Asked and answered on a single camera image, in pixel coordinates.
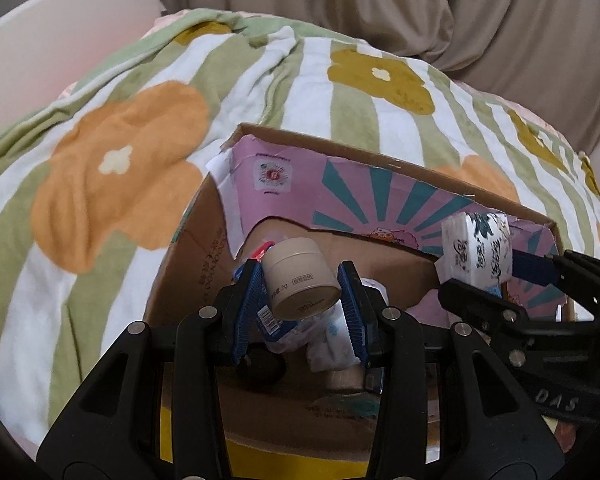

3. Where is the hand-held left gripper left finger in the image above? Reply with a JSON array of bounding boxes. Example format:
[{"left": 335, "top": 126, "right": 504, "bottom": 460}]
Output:
[{"left": 36, "top": 259, "right": 266, "bottom": 480}]

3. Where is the white soft packet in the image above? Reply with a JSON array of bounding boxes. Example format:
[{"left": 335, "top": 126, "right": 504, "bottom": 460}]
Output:
[{"left": 280, "top": 277, "right": 390, "bottom": 374}]

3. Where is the white printed tissue packet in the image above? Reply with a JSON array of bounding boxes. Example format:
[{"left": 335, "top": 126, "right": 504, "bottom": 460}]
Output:
[{"left": 436, "top": 211, "right": 515, "bottom": 293}]

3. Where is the striped floral blanket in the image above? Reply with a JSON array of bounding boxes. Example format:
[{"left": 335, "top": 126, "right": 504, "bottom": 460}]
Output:
[{"left": 0, "top": 7, "right": 600, "bottom": 461}]

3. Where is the cardboard box with pink print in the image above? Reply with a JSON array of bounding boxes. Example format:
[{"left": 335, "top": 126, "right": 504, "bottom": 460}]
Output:
[{"left": 142, "top": 122, "right": 581, "bottom": 466}]

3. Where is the white furniture panel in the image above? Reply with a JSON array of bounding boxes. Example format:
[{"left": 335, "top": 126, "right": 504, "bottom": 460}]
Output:
[{"left": 0, "top": 0, "right": 163, "bottom": 136}]

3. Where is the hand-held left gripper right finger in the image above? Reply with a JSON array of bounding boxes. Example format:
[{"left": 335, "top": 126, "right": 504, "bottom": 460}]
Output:
[{"left": 336, "top": 260, "right": 566, "bottom": 480}]

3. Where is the clear plastic box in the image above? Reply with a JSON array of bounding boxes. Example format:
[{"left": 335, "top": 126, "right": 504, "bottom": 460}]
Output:
[{"left": 232, "top": 240, "right": 301, "bottom": 348}]

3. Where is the beige round jar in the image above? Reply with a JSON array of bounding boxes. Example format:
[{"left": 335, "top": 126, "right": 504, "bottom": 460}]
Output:
[{"left": 262, "top": 237, "right": 342, "bottom": 320}]

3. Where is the beige cloth cover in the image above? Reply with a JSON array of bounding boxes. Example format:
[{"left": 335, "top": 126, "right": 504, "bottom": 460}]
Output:
[{"left": 157, "top": 0, "right": 600, "bottom": 157}]

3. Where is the black round jar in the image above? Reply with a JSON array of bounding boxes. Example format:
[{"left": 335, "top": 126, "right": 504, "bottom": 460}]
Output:
[{"left": 240, "top": 342, "right": 287, "bottom": 391}]

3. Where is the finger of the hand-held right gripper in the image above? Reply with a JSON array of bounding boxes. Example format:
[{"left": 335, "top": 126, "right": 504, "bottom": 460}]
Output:
[
  {"left": 512, "top": 249, "right": 600, "bottom": 322},
  {"left": 437, "top": 280, "right": 600, "bottom": 361}
]

